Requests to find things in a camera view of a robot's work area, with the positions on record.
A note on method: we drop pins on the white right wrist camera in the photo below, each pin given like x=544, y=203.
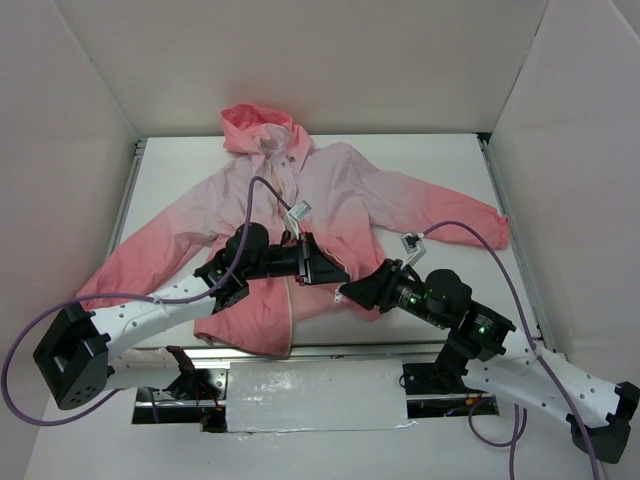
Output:
x=414, y=247

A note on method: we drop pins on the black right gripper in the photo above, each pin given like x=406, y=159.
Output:
x=386, y=285

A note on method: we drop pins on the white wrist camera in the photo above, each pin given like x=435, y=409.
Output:
x=414, y=247
x=294, y=216

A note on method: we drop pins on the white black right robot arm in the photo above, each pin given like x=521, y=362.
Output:
x=486, y=351

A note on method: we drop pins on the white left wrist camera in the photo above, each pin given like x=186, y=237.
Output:
x=294, y=216

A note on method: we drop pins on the aluminium right side rail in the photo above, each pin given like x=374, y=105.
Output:
x=538, y=311

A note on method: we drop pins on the aluminium table edge rail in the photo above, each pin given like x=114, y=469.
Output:
x=223, y=357

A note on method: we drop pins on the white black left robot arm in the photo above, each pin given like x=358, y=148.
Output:
x=78, y=353

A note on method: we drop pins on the aluminium left side rail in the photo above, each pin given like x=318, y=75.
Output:
x=127, y=195

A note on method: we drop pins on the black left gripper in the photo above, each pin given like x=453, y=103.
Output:
x=305, y=258

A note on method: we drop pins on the pink hooded zip jacket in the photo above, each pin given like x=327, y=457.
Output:
x=275, y=166

